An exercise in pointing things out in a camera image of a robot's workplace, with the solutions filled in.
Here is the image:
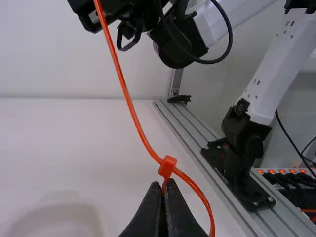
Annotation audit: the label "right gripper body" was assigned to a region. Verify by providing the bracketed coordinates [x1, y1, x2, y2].
[66, 0, 163, 35]

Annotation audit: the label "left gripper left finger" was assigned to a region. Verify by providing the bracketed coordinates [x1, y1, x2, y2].
[118, 181, 164, 237]

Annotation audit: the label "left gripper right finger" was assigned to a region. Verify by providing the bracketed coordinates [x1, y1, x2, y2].
[163, 177, 210, 237]

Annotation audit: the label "orange cable tie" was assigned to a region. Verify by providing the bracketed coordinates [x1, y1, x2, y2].
[93, 0, 216, 237]

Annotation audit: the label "silver rails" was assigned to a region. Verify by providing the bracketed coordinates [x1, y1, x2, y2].
[153, 94, 316, 237]

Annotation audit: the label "black cable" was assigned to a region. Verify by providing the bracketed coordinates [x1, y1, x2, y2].
[158, 0, 234, 65]
[116, 19, 143, 52]
[275, 108, 316, 180]

